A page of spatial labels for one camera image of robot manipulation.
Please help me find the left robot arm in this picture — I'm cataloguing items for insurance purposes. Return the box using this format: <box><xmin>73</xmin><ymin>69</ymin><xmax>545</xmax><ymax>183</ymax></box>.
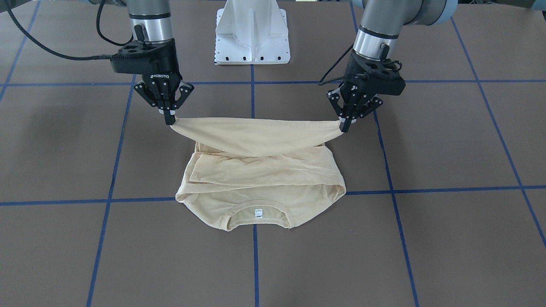
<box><xmin>326</xmin><ymin>0</ymin><xmax>458</xmax><ymax>133</ymax></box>

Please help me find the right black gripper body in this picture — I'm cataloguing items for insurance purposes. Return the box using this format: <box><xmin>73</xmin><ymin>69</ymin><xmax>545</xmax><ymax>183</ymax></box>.
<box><xmin>110</xmin><ymin>39</ymin><xmax>184</xmax><ymax>86</ymax></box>

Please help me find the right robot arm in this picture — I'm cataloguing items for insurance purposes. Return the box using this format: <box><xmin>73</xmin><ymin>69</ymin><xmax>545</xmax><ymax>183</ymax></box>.
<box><xmin>110</xmin><ymin>0</ymin><xmax>194</xmax><ymax>125</ymax></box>

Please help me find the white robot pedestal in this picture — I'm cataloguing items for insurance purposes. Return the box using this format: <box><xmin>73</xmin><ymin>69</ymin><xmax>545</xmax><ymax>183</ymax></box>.
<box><xmin>214</xmin><ymin>0</ymin><xmax>291</xmax><ymax>65</ymax></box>

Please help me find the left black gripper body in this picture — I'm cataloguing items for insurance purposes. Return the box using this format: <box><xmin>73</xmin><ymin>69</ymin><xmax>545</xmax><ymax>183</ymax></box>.
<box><xmin>340</xmin><ymin>52</ymin><xmax>406</xmax><ymax>106</ymax></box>

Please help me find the cream long-sleeve graphic shirt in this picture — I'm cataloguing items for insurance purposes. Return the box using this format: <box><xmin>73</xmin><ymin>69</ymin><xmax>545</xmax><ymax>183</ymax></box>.
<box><xmin>172</xmin><ymin>117</ymin><xmax>346</xmax><ymax>232</ymax></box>

